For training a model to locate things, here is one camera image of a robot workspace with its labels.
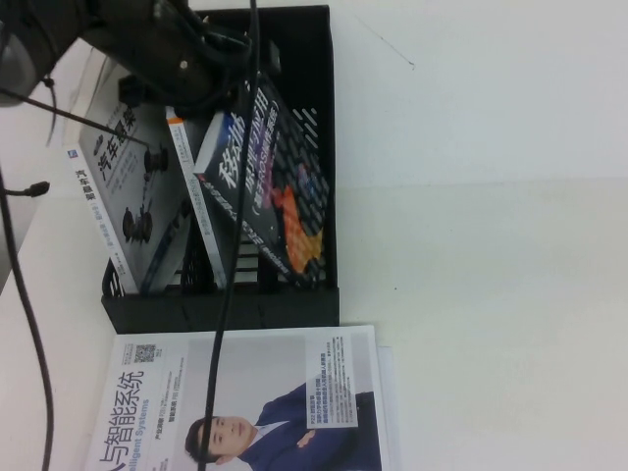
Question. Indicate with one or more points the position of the black plastic book stand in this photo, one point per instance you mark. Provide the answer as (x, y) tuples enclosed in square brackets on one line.
[(299, 309)]

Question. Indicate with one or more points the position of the grey car suspension book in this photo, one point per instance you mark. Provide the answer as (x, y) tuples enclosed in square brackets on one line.
[(127, 196)]

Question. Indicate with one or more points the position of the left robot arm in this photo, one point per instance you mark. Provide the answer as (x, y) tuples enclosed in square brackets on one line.
[(122, 39)]

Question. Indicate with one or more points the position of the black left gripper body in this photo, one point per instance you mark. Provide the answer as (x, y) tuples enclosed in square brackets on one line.
[(230, 64)]

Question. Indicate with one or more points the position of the black zip tie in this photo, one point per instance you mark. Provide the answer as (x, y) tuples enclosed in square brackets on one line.
[(88, 122)]

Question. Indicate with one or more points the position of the white book orange stripe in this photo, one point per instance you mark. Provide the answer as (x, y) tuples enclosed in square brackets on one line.
[(185, 162)]

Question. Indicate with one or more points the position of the dark mobile robot book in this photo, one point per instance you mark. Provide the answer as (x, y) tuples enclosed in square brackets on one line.
[(275, 196)]

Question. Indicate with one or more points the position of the white magazine with man portrait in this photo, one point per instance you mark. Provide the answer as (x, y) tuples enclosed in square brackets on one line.
[(294, 392)]

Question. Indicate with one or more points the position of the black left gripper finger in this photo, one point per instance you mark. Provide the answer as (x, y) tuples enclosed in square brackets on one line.
[(274, 55)]

